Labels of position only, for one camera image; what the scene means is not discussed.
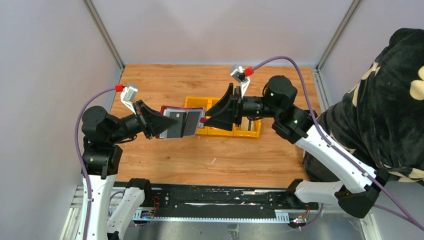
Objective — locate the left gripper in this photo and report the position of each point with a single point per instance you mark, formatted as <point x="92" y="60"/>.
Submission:
<point x="151" y="120"/>

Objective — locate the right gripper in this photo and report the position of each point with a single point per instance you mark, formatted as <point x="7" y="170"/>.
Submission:
<point x="222" y="114"/>

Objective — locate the dark grey credit card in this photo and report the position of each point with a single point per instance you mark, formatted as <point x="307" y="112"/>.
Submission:
<point x="187" y="124"/>

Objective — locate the red leather card holder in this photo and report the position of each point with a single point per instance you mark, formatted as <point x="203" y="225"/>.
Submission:
<point x="165" y="110"/>

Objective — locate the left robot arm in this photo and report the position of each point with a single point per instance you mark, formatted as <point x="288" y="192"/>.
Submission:
<point x="103" y="133"/>

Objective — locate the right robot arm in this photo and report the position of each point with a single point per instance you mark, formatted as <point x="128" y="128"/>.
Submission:
<point x="358" y="185"/>

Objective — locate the middle yellow bin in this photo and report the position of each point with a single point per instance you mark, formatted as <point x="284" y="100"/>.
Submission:
<point x="216" y="131"/>

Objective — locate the left yellow bin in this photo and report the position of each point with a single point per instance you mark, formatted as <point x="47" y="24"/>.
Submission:
<point x="198" y="102"/>

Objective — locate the person in black fleece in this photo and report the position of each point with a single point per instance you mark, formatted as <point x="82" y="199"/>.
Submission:
<point x="381" y="120"/>

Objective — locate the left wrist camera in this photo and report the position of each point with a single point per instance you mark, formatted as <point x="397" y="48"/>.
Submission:
<point x="127" y="96"/>

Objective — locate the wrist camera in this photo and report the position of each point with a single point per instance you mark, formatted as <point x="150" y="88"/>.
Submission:
<point x="242" y="76"/>
<point x="127" y="96"/>

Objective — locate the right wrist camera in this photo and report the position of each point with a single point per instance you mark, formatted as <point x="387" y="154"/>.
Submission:
<point x="242" y="76"/>

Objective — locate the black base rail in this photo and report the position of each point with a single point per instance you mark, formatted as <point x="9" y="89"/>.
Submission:
<point x="212" y="203"/>

